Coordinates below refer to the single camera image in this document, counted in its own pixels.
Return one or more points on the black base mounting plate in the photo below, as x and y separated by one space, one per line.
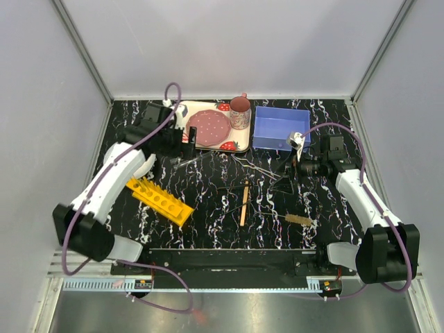
232 269

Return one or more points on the test tube brush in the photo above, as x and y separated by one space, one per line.
292 218

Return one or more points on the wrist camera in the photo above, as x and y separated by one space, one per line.
296 140
179 116

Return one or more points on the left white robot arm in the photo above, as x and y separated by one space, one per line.
80 226

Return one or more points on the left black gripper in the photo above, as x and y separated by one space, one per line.
184 150

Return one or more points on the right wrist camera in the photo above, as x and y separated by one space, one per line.
296 140

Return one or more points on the yellow test tube rack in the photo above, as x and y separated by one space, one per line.
160 200

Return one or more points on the strawberry pattern tray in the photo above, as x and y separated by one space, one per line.
237 141

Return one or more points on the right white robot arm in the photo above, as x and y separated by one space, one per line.
389 249

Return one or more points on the metal crucible tongs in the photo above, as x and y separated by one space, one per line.
247 164

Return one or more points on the wooden test tube clamp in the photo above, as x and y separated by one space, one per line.
244 204

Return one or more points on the glass test tube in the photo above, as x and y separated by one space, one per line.
177 162
201 156

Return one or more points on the pink floral mug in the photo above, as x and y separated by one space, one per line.
240 110

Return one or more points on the pink dotted plate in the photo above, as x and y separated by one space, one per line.
212 127

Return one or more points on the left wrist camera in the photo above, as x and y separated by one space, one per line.
179 116

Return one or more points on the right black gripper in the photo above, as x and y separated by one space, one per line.
286 184

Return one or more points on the white paper plate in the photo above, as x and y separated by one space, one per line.
143 170

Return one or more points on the blue plastic drawer box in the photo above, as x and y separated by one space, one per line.
274 125

